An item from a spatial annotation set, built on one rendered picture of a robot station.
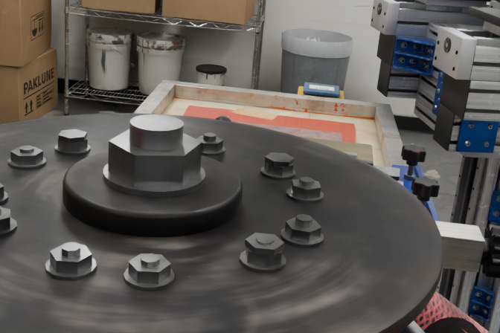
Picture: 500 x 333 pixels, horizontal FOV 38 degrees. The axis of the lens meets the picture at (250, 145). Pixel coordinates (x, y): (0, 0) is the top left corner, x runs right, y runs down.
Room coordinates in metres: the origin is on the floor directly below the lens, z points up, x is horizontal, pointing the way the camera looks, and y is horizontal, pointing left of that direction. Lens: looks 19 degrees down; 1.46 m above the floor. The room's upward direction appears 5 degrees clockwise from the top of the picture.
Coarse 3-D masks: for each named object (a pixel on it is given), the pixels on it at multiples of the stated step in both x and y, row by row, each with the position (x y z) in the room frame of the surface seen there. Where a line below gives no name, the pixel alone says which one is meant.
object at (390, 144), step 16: (160, 96) 1.65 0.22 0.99; (176, 96) 1.77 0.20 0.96; (192, 96) 1.77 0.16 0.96; (208, 96) 1.76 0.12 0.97; (224, 96) 1.76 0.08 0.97; (240, 96) 1.76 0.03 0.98; (256, 96) 1.76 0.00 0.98; (272, 96) 1.75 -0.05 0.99; (288, 96) 1.76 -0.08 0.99; (304, 96) 1.77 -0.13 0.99; (144, 112) 1.51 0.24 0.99; (160, 112) 1.61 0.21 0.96; (320, 112) 1.74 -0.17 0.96; (336, 112) 1.74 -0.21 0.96; (352, 112) 1.74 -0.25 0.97; (368, 112) 1.74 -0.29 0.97; (384, 112) 1.69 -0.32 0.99; (384, 128) 1.56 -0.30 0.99; (384, 144) 1.46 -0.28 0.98; (400, 144) 1.45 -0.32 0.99; (384, 160) 1.42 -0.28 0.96; (400, 160) 1.35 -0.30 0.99
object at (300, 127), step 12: (276, 120) 1.65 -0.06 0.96; (288, 120) 1.66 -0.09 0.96; (300, 120) 1.67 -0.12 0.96; (312, 120) 1.68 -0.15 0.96; (324, 120) 1.69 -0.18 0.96; (288, 132) 1.57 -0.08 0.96; (300, 132) 1.58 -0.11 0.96; (312, 132) 1.58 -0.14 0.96; (324, 132) 1.59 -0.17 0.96; (336, 132) 1.60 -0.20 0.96; (348, 132) 1.61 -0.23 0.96
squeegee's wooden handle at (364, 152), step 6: (306, 138) 1.21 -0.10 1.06; (312, 138) 1.22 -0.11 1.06; (324, 144) 1.20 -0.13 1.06; (330, 144) 1.20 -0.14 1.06; (336, 144) 1.20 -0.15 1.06; (342, 144) 1.20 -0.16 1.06; (348, 144) 1.20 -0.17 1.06; (354, 144) 1.21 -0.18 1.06; (360, 144) 1.21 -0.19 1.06; (366, 144) 1.21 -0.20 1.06; (342, 150) 1.18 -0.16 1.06; (348, 150) 1.18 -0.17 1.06; (354, 150) 1.18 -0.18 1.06; (360, 150) 1.19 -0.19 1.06; (366, 150) 1.19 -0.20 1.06; (372, 150) 1.19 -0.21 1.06; (360, 156) 1.16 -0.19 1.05; (366, 156) 1.17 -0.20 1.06; (372, 156) 1.17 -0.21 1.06; (366, 162) 1.15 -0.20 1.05; (372, 162) 1.15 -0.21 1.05
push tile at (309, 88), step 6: (306, 84) 1.98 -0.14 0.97; (312, 84) 1.99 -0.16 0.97; (318, 84) 1.99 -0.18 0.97; (324, 84) 2.00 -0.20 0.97; (306, 90) 1.91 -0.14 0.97; (312, 90) 1.92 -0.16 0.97; (318, 90) 1.92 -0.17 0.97; (324, 90) 1.93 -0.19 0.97; (330, 90) 1.93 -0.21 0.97; (336, 90) 1.94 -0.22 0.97; (330, 96) 1.90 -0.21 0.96; (336, 96) 1.90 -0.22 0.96
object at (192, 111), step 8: (192, 112) 1.66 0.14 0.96; (200, 112) 1.66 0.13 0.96; (208, 112) 1.67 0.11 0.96; (216, 112) 1.68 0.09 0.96; (224, 112) 1.68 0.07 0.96; (232, 120) 1.62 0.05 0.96; (240, 120) 1.63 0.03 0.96; (248, 120) 1.63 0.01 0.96; (256, 120) 1.64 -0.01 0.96; (264, 120) 1.64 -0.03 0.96
